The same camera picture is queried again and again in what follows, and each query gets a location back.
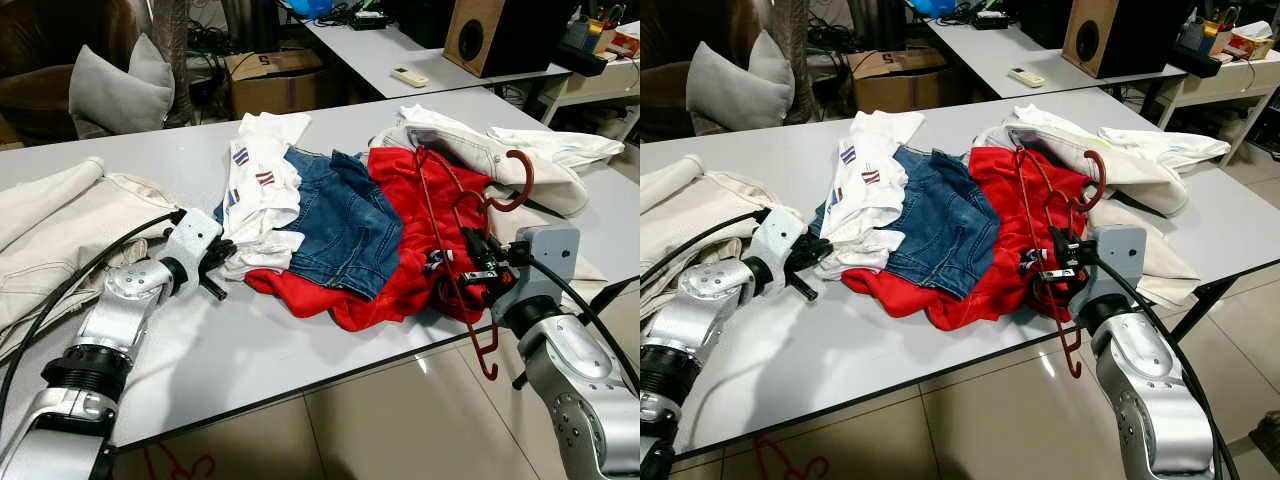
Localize grey work table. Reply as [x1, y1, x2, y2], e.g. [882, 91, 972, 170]
[0, 85, 641, 456]
[640, 85, 1280, 461]

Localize red garment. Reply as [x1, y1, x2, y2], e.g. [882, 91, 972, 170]
[842, 145, 1096, 331]
[245, 145, 501, 333]

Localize white jacket with grey lining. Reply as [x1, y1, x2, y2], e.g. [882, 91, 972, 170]
[370, 103, 591, 219]
[975, 103, 1186, 219]

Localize white shirt with striped prints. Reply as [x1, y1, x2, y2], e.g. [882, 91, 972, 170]
[818, 110, 926, 281]
[218, 110, 313, 281]

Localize blue denim shorts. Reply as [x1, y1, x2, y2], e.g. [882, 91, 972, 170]
[215, 147, 404, 301]
[815, 145, 1001, 299]

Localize cream trousers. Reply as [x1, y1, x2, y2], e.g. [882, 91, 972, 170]
[0, 155, 186, 366]
[640, 155, 801, 321]

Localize plain white shirt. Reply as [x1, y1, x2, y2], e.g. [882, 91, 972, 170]
[1097, 125, 1231, 171]
[487, 125, 626, 171]

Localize brown cardboard box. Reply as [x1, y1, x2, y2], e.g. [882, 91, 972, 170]
[225, 48, 336, 119]
[850, 48, 961, 113]

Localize grey pillow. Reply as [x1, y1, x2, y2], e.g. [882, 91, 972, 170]
[685, 40, 794, 133]
[68, 33, 176, 138]

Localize grey desk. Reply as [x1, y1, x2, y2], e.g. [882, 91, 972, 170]
[300, 15, 571, 101]
[920, 15, 1191, 101]

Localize white side table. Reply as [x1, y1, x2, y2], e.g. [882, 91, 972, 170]
[1160, 55, 1280, 171]
[545, 55, 641, 141]

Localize wooden loudspeaker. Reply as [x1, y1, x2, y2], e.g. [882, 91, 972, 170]
[1062, 0, 1196, 79]
[443, 0, 561, 79]

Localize black desk organizer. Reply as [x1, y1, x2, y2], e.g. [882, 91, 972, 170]
[555, 5, 616, 76]
[1170, 8, 1236, 79]

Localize brown sofa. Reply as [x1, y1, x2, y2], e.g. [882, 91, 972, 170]
[640, 0, 761, 141]
[0, 0, 151, 146]

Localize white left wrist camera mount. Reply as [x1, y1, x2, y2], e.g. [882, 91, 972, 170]
[745, 205, 806, 273]
[160, 208, 223, 273]

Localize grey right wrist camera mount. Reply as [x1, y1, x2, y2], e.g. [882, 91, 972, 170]
[1085, 225, 1148, 301]
[515, 225, 581, 301]

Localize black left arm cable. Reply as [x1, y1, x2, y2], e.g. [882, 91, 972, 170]
[640, 208, 771, 286]
[0, 208, 189, 401]

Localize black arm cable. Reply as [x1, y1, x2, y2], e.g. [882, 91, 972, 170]
[0, 208, 189, 401]
[1095, 258, 1241, 480]
[525, 258, 641, 396]
[640, 208, 771, 286]

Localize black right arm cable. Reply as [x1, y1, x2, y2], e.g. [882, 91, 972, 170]
[1095, 258, 1241, 480]
[525, 258, 641, 396]

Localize grey textured post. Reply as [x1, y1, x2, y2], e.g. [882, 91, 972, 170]
[770, 0, 816, 126]
[150, 0, 196, 126]

